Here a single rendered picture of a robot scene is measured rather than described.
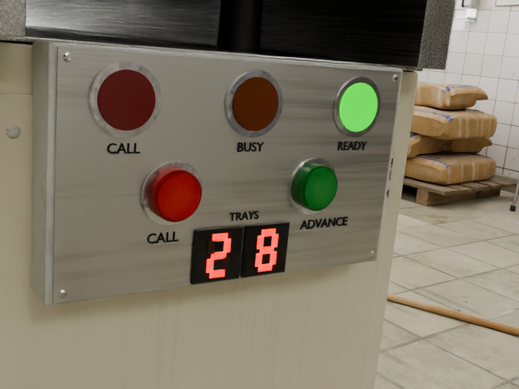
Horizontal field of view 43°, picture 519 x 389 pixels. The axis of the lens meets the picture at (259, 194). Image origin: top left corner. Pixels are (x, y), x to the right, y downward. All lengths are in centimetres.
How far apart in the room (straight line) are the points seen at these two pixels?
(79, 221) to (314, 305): 21
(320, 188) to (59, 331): 18
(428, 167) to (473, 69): 118
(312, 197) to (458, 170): 373
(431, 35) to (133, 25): 52
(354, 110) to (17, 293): 23
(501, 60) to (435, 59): 441
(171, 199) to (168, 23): 47
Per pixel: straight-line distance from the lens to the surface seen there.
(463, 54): 507
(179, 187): 37
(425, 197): 399
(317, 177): 42
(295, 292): 49
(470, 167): 425
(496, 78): 490
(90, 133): 35
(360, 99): 44
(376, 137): 46
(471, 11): 507
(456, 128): 406
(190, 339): 46
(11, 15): 34
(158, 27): 84
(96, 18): 105
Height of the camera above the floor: 85
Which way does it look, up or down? 13 degrees down
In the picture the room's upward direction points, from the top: 5 degrees clockwise
